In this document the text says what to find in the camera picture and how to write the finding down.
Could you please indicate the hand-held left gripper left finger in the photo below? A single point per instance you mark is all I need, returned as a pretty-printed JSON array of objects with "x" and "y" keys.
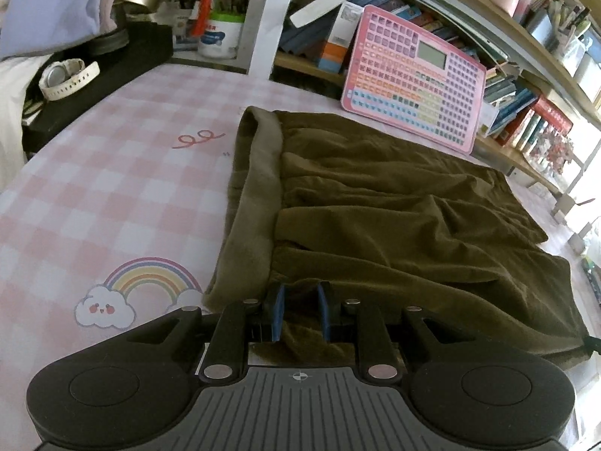
[{"x": 281, "y": 314}]

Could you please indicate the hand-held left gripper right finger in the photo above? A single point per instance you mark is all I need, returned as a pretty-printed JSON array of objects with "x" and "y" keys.
[{"x": 323, "y": 312}]

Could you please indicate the olive brown pants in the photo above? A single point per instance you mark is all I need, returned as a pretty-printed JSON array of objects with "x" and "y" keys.
[{"x": 399, "y": 206}]

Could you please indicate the pink checked printed desk mat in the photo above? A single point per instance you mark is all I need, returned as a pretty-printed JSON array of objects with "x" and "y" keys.
[{"x": 117, "y": 183}]

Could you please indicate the white box with yellow print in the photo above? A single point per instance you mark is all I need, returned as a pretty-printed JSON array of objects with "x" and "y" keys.
[{"x": 486, "y": 120}]

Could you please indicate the pink learning tablet toy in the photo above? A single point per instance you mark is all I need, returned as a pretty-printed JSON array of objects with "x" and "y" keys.
[{"x": 413, "y": 75}]

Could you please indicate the blue and orange box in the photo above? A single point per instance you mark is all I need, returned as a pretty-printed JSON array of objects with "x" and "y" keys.
[{"x": 340, "y": 37}]

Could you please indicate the carousel ornament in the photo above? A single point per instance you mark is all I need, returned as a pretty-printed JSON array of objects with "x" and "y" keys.
[{"x": 554, "y": 152}]

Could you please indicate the row of blue books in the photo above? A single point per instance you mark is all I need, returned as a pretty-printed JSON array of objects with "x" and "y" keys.
[{"x": 509, "y": 98}]

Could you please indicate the white plastic jar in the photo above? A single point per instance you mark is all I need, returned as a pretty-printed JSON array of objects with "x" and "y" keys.
[{"x": 220, "y": 35}]

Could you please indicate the standing hardcover books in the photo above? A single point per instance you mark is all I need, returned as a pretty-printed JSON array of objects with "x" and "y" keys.
[{"x": 540, "y": 122}]

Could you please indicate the black box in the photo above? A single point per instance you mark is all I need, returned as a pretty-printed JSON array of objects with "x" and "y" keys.
[{"x": 131, "y": 61}]

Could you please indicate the white wooden bookshelf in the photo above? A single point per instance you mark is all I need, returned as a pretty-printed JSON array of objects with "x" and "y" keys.
[{"x": 272, "y": 19}]

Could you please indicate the red tassel ornament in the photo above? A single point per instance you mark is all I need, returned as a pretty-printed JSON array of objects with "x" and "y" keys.
[{"x": 204, "y": 4}]

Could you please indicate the dark round tin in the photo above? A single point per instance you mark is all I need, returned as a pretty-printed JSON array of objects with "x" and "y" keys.
[{"x": 109, "y": 41}]

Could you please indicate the white wrist watch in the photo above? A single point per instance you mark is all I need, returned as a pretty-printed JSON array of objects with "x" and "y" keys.
[{"x": 61, "y": 77}]

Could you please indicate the lavender cloth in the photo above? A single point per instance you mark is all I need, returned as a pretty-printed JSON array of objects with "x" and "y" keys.
[{"x": 51, "y": 4}]

